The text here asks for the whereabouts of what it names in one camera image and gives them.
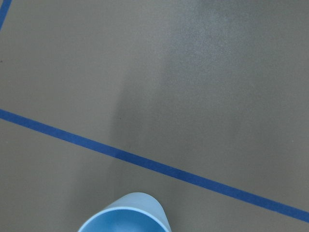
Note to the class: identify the light blue cup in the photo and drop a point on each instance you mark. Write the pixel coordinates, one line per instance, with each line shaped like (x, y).
(134, 212)

